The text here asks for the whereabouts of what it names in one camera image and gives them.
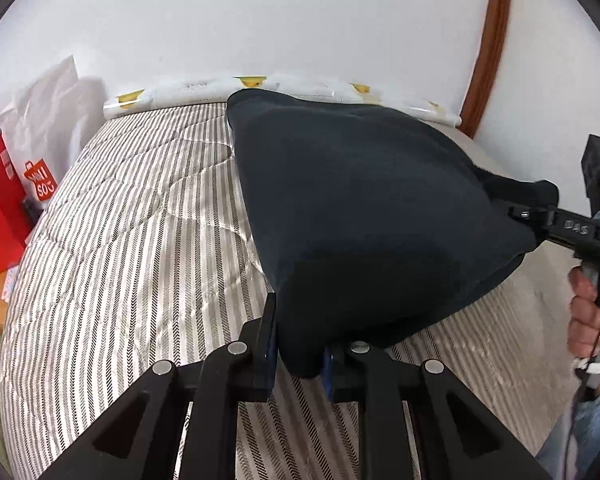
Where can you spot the black sweater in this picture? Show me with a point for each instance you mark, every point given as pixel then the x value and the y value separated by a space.
pixel 355 200

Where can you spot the person's right hand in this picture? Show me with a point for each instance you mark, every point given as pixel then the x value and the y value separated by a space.
pixel 582 320

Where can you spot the white bag with orange print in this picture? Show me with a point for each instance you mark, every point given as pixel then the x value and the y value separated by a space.
pixel 45 125

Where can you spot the person's right forearm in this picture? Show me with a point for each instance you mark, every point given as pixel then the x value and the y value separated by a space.
pixel 595 420

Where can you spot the striped bed quilt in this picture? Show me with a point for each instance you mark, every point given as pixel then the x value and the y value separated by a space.
pixel 130 220

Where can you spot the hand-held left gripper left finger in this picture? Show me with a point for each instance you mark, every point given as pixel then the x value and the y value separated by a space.
pixel 267 355

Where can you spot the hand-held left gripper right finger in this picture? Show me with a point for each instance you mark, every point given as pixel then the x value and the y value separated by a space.
pixel 328 371

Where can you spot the white duck print sheet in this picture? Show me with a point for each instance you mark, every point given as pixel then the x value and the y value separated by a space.
pixel 300 82

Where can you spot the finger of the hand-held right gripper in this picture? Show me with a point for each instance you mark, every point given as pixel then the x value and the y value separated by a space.
pixel 522 214

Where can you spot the brown wooden door frame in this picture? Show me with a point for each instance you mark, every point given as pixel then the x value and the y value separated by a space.
pixel 495 35

